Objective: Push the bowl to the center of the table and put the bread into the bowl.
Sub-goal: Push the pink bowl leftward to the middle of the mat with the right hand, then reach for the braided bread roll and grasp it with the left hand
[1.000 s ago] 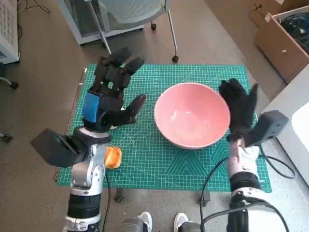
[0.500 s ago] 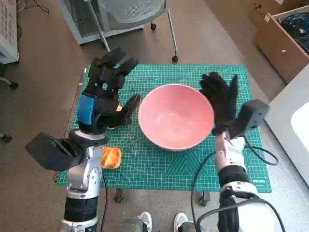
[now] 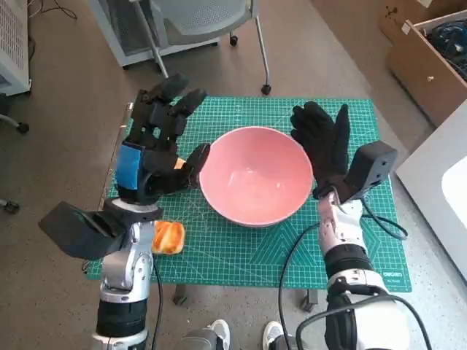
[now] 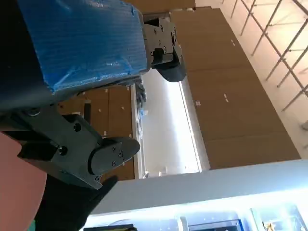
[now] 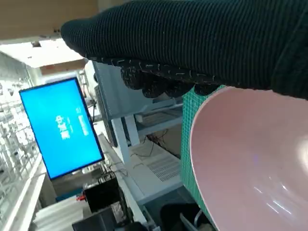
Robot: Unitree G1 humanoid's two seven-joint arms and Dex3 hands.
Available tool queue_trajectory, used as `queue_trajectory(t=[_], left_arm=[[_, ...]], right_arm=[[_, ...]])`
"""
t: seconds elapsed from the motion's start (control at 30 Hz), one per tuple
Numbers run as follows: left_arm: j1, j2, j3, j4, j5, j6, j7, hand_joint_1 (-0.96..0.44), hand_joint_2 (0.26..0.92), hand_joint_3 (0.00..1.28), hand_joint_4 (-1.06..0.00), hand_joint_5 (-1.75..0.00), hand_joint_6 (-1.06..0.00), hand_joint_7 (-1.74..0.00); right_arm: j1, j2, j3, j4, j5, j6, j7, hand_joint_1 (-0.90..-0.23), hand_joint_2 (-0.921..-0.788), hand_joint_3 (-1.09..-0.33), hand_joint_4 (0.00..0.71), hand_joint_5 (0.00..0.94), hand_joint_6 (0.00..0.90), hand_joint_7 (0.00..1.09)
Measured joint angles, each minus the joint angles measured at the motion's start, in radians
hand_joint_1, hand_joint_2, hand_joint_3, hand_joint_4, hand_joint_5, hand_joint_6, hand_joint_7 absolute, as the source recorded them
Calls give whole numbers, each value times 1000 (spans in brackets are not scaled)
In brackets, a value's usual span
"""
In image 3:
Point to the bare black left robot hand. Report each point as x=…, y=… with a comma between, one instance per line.
x=160, y=171

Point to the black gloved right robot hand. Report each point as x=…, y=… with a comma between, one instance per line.
x=324, y=153

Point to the round toy bread bun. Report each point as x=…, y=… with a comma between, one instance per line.
x=178, y=164

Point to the square toy bread loaf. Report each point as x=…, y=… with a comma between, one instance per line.
x=168, y=237

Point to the pink bowl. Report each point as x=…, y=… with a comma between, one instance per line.
x=255, y=175

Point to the white side table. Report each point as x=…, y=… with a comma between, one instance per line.
x=423, y=175

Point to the green cutting mat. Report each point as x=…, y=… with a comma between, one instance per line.
x=255, y=255

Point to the black table leg caster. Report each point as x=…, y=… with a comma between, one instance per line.
x=180, y=297
x=308, y=300

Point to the white rounded panel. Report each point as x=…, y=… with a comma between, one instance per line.
x=458, y=186

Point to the black office chair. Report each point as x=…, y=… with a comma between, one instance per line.
x=23, y=127

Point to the grey mesh metal cabinet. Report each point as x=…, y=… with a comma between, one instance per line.
x=109, y=36

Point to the brown cardboard box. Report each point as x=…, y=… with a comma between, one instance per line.
x=401, y=14

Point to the grey mesh office chair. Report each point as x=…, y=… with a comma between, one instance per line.
x=197, y=14

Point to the white perforated cabinet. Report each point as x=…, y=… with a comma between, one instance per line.
x=11, y=36

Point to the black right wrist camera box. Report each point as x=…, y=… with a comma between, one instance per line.
x=372, y=164

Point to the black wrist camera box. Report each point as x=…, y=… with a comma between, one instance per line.
x=372, y=164
x=76, y=233

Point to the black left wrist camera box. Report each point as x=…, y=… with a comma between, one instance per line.
x=76, y=233

